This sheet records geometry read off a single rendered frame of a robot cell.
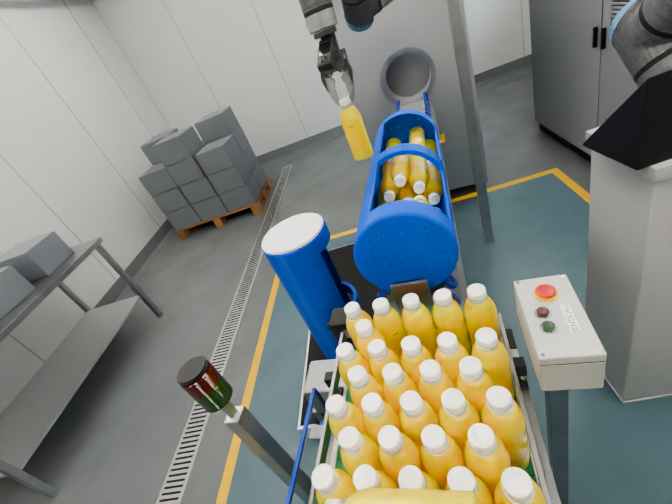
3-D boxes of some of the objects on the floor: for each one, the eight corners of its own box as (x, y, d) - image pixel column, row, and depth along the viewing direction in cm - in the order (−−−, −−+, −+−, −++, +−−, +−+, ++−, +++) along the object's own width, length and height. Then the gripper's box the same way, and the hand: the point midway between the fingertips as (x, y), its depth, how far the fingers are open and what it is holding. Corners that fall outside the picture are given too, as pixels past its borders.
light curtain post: (492, 237, 258) (451, -50, 167) (494, 242, 253) (452, -51, 162) (483, 238, 260) (438, -44, 169) (485, 243, 255) (439, -44, 164)
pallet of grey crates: (272, 186, 514) (230, 104, 450) (261, 213, 448) (211, 122, 385) (201, 210, 540) (152, 137, 477) (181, 239, 475) (122, 158, 411)
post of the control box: (564, 516, 127) (562, 336, 73) (568, 530, 124) (569, 352, 70) (552, 515, 128) (540, 338, 75) (555, 529, 125) (546, 354, 72)
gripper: (345, 22, 109) (365, 94, 119) (311, 37, 113) (333, 105, 123) (339, 23, 102) (362, 99, 112) (304, 38, 106) (328, 110, 116)
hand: (344, 100), depth 114 cm, fingers closed on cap, 4 cm apart
